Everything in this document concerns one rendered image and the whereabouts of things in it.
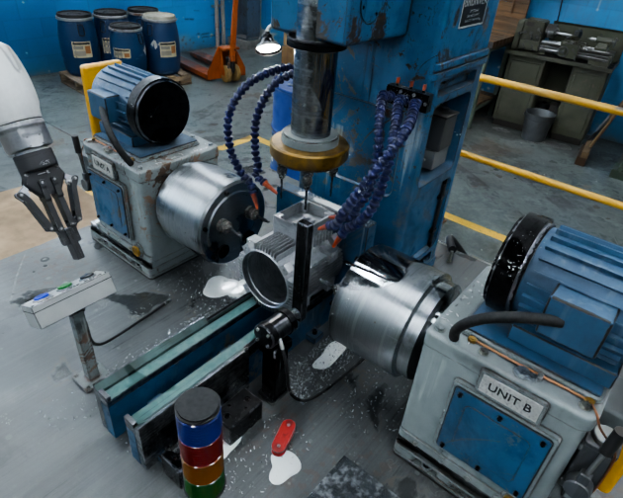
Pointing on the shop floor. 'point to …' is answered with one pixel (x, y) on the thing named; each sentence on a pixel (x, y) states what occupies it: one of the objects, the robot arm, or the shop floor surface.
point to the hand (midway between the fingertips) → (72, 243)
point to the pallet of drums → (120, 41)
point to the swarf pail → (537, 124)
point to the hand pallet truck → (223, 66)
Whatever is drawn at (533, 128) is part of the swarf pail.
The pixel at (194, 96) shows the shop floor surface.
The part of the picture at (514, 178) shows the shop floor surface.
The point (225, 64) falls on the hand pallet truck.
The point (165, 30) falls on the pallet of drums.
